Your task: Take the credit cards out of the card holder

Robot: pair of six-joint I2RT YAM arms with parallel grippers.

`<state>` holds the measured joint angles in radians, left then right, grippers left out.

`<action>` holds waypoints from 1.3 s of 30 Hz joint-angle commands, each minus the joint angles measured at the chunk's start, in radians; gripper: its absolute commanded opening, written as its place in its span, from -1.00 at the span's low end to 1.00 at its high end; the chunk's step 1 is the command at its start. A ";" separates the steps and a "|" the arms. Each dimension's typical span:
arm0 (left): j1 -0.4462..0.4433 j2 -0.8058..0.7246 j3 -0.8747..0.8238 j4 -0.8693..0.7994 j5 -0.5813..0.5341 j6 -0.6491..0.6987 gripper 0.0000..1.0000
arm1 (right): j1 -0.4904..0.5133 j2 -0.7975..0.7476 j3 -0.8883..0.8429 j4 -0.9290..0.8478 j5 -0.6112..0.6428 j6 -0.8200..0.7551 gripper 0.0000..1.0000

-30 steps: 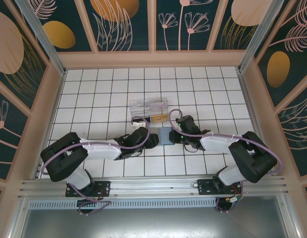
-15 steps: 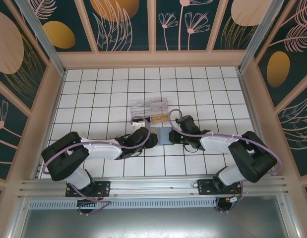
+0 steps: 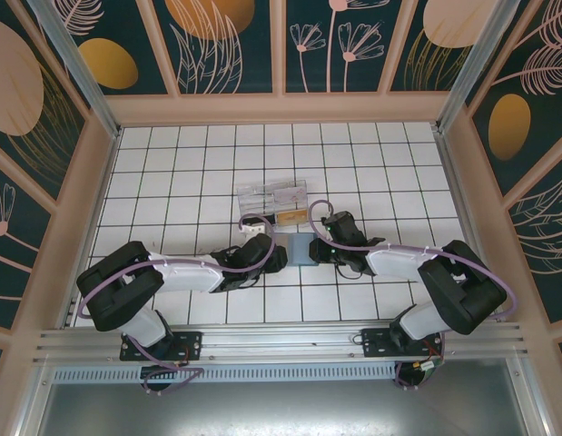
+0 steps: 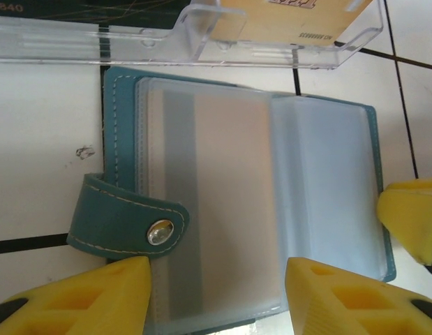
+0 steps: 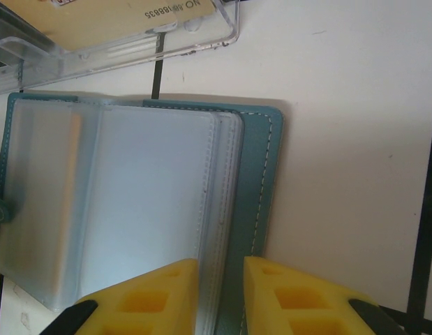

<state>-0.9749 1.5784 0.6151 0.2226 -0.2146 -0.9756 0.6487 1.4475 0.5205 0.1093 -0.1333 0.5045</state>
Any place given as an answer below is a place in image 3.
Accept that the blue cloth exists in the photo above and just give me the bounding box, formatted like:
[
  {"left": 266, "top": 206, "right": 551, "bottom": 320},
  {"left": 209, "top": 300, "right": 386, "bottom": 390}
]
[{"left": 285, "top": 233, "right": 319, "bottom": 268}]

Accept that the gold card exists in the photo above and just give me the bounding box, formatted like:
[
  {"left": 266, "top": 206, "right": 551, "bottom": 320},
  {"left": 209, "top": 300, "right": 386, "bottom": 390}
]
[{"left": 278, "top": 207, "right": 308, "bottom": 226}]

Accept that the black card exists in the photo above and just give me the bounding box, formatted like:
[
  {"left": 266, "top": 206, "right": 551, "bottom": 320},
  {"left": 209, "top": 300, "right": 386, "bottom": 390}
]
[{"left": 242, "top": 212, "right": 277, "bottom": 228}]

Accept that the pink card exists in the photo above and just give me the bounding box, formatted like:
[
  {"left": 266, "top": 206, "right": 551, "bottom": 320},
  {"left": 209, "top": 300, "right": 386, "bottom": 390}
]
[{"left": 273, "top": 184, "right": 308, "bottom": 206}]

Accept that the clear plastic card tray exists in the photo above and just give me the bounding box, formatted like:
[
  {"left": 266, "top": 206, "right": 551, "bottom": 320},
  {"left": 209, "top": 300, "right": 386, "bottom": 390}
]
[{"left": 237, "top": 178, "right": 309, "bottom": 228}]

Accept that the grey metal plate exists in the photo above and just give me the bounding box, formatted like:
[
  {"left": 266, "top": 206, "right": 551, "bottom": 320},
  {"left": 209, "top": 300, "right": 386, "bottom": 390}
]
[{"left": 33, "top": 381, "right": 536, "bottom": 436}]

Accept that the small green circuit board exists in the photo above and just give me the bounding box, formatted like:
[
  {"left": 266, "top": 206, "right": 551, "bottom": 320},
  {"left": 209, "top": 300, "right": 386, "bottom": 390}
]
[{"left": 415, "top": 357, "right": 442, "bottom": 378}]

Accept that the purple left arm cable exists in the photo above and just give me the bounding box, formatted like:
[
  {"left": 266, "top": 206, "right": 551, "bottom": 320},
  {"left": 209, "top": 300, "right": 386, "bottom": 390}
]
[{"left": 78, "top": 213, "right": 277, "bottom": 397}]

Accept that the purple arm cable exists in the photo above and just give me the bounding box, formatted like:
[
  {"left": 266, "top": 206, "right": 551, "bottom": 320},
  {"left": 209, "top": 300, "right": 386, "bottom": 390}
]
[
  {"left": 78, "top": 213, "right": 277, "bottom": 397},
  {"left": 306, "top": 199, "right": 517, "bottom": 391}
]

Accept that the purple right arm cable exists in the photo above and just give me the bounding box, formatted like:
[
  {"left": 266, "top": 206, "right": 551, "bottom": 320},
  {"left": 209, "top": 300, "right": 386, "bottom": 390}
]
[{"left": 306, "top": 199, "right": 517, "bottom": 391}]

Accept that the aluminium mounting rail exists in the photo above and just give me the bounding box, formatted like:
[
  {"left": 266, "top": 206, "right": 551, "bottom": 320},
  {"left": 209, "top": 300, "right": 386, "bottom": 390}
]
[{"left": 33, "top": 322, "right": 531, "bottom": 364}]

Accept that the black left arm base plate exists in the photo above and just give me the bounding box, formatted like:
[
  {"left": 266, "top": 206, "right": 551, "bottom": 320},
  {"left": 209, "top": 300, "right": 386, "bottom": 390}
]
[{"left": 120, "top": 331, "right": 204, "bottom": 363}]

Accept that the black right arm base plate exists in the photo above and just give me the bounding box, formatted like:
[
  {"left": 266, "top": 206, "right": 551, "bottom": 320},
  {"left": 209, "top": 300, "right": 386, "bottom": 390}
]
[{"left": 360, "top": 327, "right": 445, "bottom": 360}]

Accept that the white slotted cable duct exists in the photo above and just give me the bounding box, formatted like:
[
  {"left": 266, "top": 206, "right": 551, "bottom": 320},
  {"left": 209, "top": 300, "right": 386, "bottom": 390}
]
[{"left": 51, "top": 365, "right": 399, "bottom": 383}]

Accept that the aluminium table side rail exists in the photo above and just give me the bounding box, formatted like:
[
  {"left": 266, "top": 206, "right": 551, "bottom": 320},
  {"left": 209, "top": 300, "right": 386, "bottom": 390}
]
[
  {"left": 57, "top": 129, "right": 123, "bottom": 328},
  {"left": 432, "top": 126, "right": 504, "bottom": 328}
]

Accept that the aluminium frame post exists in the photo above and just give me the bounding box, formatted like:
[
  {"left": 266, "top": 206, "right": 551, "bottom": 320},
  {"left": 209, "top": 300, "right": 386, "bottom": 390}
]
[
  {"left": 436, "top": 0, "right": 523, "bottom": 134},
  {"left": 25, "top": 0, "right": 123, "bottom": 140}
]

